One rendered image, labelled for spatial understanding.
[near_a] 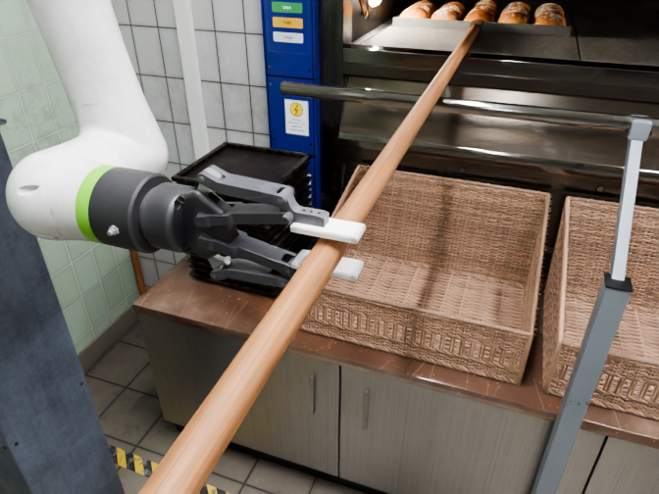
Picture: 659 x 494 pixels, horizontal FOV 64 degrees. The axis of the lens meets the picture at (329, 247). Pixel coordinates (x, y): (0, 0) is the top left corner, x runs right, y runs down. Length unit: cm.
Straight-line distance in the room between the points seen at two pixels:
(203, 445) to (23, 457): 96
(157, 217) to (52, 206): 13
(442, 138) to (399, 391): 69
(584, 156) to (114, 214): 121
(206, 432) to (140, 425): 166
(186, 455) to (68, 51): 52
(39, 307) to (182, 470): 86
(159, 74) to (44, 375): 103
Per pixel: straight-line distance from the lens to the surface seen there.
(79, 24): 73
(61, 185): 65
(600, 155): 153
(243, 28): 166
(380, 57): 152
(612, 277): 103
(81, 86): 74
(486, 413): 131
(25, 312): 116
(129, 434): 200
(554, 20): 187
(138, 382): 216
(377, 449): 151
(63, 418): 133
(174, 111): 188
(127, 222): 59
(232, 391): 38
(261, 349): 40
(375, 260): 162
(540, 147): 151
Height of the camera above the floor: 148
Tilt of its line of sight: 32 degrees down
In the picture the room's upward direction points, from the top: straight up
